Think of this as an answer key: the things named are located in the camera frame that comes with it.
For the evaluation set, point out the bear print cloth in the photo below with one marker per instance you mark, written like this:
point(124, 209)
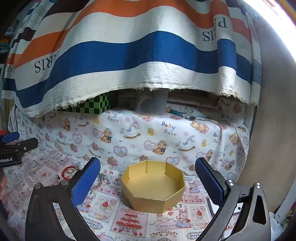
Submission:
point(138, 139)

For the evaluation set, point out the gold octagonal box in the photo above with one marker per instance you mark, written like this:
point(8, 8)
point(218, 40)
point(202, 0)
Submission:
point(152, 185)

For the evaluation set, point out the striped orange blue white cloth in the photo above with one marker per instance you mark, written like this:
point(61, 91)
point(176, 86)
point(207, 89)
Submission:
point(138, 58)

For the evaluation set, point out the blue black pen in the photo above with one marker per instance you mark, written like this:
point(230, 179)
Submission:
point(182, 115)

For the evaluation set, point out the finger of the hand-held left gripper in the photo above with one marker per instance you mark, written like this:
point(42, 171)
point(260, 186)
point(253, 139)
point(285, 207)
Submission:
point(27, 144)
point(9, 137)

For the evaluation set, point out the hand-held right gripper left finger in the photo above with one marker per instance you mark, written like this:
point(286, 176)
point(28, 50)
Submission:
point(86, 183)

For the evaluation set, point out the green black checkered box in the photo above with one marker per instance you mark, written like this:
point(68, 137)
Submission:
point(92, 106)

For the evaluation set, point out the strawberry print cloth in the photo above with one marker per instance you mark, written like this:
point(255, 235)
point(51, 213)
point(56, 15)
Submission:
point(111, 208)

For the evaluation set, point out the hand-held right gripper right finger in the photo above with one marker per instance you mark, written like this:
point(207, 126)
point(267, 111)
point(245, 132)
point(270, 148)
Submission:
point(208, 183)

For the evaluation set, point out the person's left hand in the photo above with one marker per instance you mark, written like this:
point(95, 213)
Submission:
point(2, 187)

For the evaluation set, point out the small silver charm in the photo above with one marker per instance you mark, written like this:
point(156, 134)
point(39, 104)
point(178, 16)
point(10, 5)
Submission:
point(57, 177)

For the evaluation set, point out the translucent plastic container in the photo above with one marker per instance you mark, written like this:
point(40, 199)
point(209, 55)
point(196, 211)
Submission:
point(150, 104)

